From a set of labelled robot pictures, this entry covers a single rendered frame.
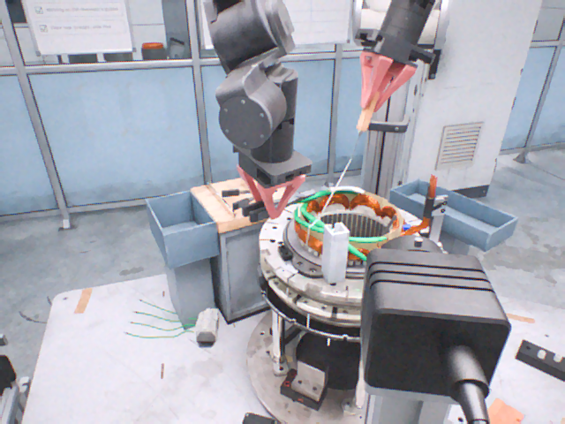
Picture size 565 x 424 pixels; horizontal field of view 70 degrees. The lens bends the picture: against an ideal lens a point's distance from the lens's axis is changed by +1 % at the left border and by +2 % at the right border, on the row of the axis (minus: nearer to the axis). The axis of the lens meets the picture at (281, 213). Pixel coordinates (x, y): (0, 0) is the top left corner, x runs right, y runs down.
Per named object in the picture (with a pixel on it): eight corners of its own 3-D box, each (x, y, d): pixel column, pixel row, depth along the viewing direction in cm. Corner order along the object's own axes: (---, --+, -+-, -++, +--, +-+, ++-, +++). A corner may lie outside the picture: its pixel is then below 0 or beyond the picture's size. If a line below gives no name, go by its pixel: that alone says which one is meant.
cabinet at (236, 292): (228, 325, 96) (220, 233, 84) (202, 281, 111) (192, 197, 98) (298, 299, 104) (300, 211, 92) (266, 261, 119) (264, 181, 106)
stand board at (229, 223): (219, 234, 83) (218, 223, 82) (191, 197, 98) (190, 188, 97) (302, 211, 92) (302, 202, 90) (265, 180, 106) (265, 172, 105)
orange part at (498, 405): (507, 443, 71) (508, 440, 70) (478, 423, 74) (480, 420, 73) (523, 418, 75) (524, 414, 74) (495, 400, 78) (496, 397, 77)
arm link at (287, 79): (305, 61, 48) (259, 55, 50) (288, 78, 43) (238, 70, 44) (300, 116, 53) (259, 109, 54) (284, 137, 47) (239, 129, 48)
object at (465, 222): (485, 319, 99) (518, 217, 85) (459, 339, 93) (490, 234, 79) (402, 268, 116) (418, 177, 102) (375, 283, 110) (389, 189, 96)
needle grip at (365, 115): (362, 131, 61) (376, 91, 59) (353, 128, 62) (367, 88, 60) (368, 132, 62) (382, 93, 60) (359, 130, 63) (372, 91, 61)
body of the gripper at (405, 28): (431, 68, 57) (456, 12, 55) (370, 43, 54) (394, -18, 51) (408, 64, 63) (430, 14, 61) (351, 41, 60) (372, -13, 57)
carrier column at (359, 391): (357, 413, 75) (368, 330, 64) (350, 402, 77) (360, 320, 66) (368, 409, 75) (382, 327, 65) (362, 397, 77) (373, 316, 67)
